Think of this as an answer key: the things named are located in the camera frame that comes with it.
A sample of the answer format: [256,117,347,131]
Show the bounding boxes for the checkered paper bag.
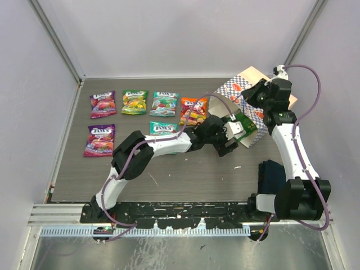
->
[208,67,296,148]

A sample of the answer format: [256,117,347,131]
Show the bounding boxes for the green lime candy packet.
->
[235,111,258,147]

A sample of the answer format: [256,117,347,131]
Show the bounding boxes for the orange fruit candy packet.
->
[179,97,208,125]

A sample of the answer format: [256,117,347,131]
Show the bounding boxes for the teal mint candy packet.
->
[149,92,179,117]

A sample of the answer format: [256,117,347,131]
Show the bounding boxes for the green yellow candy packet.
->
[121,89,148,115]

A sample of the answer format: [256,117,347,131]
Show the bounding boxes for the purple candy snack packet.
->
[90,91,117,119]

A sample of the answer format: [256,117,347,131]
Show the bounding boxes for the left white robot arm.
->
[89,115,244,227]

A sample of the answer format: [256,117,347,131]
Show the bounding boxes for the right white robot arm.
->
[242,78,331,222]

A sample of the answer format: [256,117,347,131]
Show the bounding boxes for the dark blue folded cloth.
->
[257,160,286,195]

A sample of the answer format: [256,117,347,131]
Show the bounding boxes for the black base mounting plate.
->
[80,201,282,228]

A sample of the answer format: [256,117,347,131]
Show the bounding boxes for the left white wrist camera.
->
[224,114,246,140]

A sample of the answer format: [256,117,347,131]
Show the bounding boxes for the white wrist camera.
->
[224,114,246,140]
[271,65,289,80]

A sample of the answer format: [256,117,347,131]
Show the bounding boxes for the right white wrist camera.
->
[271,65,289,80]

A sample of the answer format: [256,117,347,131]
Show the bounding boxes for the right aluminium corner post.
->
[284,0,328,65]

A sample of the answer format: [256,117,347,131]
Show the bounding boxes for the aluminium corner post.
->
[28,0,83,84]
[284,0,328,65]

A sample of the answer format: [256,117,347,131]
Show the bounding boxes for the left aluminium corner post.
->
[28,0,83,84]

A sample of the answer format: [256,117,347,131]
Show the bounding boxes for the aluminium front rail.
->
[26,201,335,226]

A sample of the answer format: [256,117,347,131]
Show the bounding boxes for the white slotted cable duct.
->
[40,226,251,237]

